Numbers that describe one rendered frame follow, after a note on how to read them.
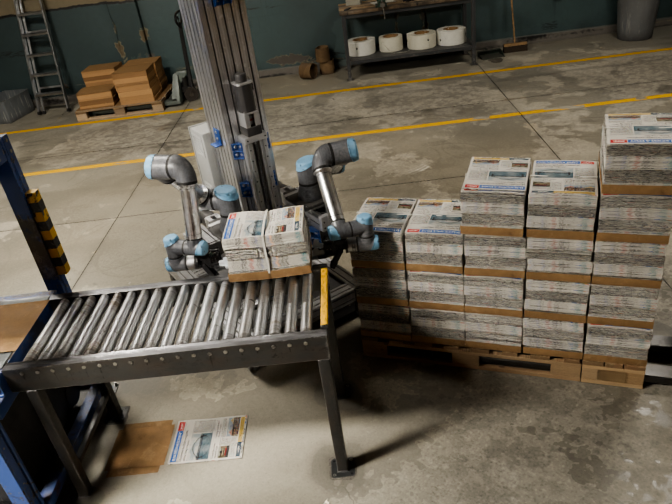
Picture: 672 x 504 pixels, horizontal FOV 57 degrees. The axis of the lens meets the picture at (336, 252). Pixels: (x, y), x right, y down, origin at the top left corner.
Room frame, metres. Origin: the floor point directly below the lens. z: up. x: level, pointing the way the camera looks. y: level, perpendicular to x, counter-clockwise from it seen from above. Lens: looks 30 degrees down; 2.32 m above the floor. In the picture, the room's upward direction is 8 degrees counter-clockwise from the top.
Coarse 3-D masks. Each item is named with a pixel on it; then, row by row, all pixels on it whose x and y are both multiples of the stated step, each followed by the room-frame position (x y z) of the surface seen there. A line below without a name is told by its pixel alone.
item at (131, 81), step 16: (112, 64) 9.00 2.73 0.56; (128, 64) 8.84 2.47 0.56; (144, 64) 8.69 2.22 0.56; (160, 64) 9.02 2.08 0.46; (96, 80) 8.78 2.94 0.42; (112, 80) 8.77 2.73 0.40; (128, 80) 8.36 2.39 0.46; (144, 80) 8.34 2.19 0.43; (160, 80) 8.79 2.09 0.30; (80, 96) 8.37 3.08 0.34; (96, 96) 8.37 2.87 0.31; (112, 96) 8.38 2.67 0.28; (128, 96) 8.35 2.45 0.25; (144, 96) 8.34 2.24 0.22; (160, 96) 8.52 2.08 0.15; (80, 112) 8.37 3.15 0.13; (128, 112) 8.41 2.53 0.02; (144, 112) 8.33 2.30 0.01
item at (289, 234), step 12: (276, 216) 2.60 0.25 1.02; (288, 216) 2.58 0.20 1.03; (300, 216) 2.55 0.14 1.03; (276, 228) 2.47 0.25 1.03; (288, 228) 2.45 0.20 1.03; (300, 228) 2.43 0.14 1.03; (276, 240) 2.41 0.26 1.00; (288, 240) 2.41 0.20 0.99; (300, 240) 2.41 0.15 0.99; (276, 252) 2.41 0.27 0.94; (288, 252) 2.41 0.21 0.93; (300, 252) 2.40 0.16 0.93; (276, 264) 2.41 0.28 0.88; (288, 264) 2.41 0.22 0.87; (300, 264) 2.40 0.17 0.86
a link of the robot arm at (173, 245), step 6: (174, 234) 2.68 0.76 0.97; (168, 240) 2.63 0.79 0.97; (174, 240) 2.63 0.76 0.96; (180, 240) 2.64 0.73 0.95; (168, 246) 2.62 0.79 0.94; (174, 246) 2.62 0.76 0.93; (180, 246) 2.61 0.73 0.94; (168, 252) 2.63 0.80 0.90; (174, 252) 2.62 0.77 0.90; (180, 252) 2.60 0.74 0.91; (168, 258) 2.64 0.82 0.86; (174, 258) 2.62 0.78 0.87
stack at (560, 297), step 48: (384, 240) 2.66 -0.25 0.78; (432, 240) 2.57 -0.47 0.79; (480, 240) 2.49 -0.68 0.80; (528, 240) 2.41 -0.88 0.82; (576, 240) 2.33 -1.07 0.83; (384, 288) 2.67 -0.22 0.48; (432, 288) 2.57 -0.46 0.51; (480, 288) 2.48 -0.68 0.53; (528, 288) 2.40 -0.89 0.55; (576, 288) 2.31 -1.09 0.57; (432, 336) 2.58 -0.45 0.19; (480, 336) 2.49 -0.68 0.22; (528, 336) 2.39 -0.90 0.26; (576, 336) 2.30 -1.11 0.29
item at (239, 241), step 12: (228, 216) 2.66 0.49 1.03; (240, 216) 2.65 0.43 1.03; (252, 216) 2.64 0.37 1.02; (228, 228) 2.53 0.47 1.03; (240, 228) 2.52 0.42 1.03; (252, 228) 2.51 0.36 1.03; (228, 240) 2.42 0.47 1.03; (240, 240) 2.42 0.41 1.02; (252, 240) 2.41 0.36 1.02; (228, 252) 2.42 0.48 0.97; (240, 252) 2.42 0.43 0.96; (252, 252) 2.42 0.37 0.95; (228, 264) 2.42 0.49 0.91; (240, 264) 2.42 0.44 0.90; (252, 264) 2.42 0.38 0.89
